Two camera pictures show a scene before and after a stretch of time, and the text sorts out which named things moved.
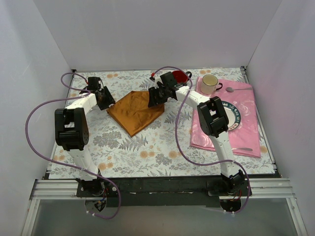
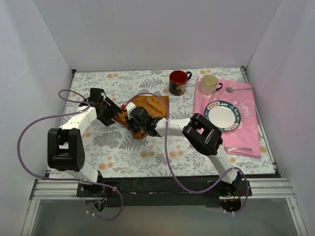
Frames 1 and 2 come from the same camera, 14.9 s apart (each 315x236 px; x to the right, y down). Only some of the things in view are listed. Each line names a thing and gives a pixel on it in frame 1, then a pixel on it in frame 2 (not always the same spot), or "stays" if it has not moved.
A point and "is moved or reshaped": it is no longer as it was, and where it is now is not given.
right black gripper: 156,94 → 133,122
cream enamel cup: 209,84 stays
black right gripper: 163,191 stays
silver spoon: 230,89 stays
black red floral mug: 182,77 stays
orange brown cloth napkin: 132,112 is moved or reshaped
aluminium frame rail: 50,190 stays
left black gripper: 104,97 → 112,106
